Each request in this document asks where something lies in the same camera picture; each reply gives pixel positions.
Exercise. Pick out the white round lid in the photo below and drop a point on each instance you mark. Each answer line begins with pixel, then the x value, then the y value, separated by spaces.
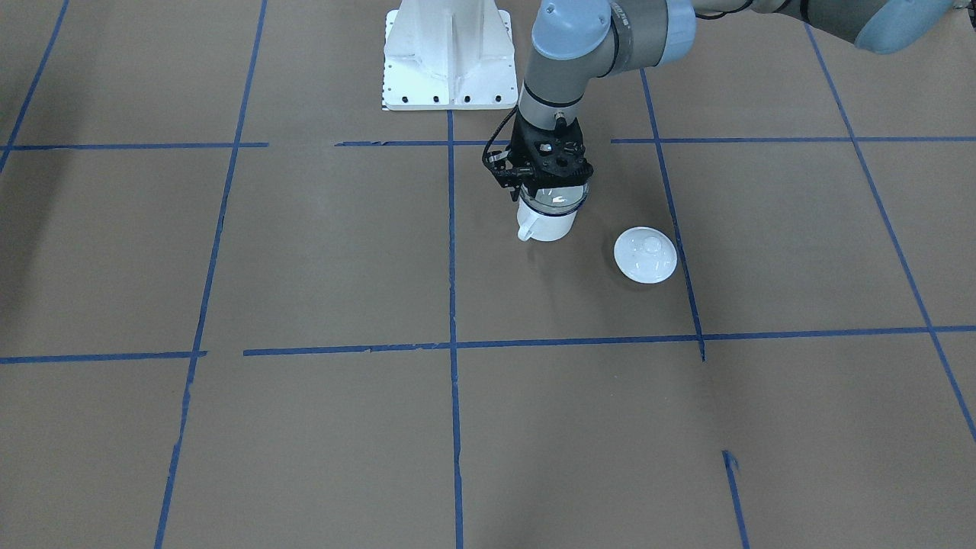
pixel 645 255

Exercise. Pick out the white enamel mug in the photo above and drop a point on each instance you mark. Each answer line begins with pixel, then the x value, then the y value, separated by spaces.
pixel 531 224

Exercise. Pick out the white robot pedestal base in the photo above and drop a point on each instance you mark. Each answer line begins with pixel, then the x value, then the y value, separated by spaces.
pixel 448 55

